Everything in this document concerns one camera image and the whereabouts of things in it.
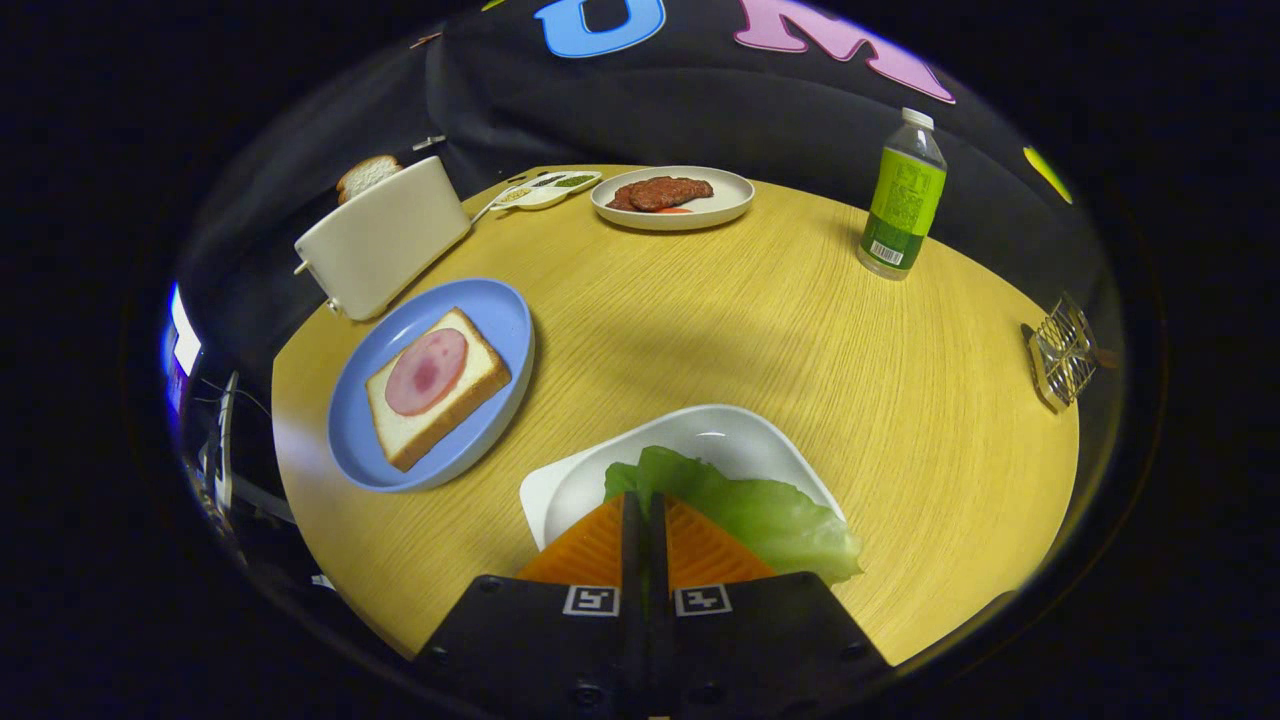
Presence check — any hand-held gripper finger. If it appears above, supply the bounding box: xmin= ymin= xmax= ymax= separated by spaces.
xmin=415 ymin=490 xmax=646 ymax=716
xmin=645 ymin=492 xmax=891 ymax=716

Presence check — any green lettuce leaf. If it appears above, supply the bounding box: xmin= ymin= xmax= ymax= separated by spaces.
xmin=603 ymin=445 xmax=864 ymax=587

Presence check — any brown crust bread slice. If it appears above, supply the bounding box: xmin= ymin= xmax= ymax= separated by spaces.
xmin=335 ymin=154 xmax=404 ymax=206

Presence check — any white square plate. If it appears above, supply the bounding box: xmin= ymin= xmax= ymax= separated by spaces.
xmin=519 ymin=403 xmax=846 ymax=551

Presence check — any white toast slice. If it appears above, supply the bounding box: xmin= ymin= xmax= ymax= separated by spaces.
xmin=365 ymin=307 xmax=513 ymax=473

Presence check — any blue plate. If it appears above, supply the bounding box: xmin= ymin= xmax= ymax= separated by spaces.
xmin=327 ymin=277 xmax=536 ymax=493

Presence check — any pink ham slice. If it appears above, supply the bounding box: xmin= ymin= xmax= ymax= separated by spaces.
xmin=384 ymin=328 xmax=469 ymax=417

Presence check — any round cream plate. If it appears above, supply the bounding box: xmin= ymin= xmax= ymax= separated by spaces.
xmin=590 ymin=165 xmax=756 ymax=233

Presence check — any white divided bean tray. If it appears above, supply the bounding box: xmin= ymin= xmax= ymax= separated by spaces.
xmin=490 ymin=170 xmax=603 ymax=212

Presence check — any white toaster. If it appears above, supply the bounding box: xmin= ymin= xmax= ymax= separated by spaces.
xmin=293 ymin=155 xmax=473 ymax=322

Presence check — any white stand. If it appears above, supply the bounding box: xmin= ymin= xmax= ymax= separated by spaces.
xmin=200 ymin=370 xmax=241 ymax=513

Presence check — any green label plastic bottle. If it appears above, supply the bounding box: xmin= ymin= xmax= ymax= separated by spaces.
xmin=856 ymin=107 xmax=948 ymax=282

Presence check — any black backdrop cloth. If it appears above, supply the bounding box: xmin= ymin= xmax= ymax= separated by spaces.
xmin=175 ymin=0 xmax=1111 ymax=331

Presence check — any bright computer monitor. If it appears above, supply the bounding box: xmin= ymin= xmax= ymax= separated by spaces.
xmin=163 ymin=283 xmax=203 ymax=411

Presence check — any wire basket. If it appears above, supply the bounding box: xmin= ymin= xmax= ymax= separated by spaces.
xmin=1020 ymin=292 xmax=1101 ymax=413

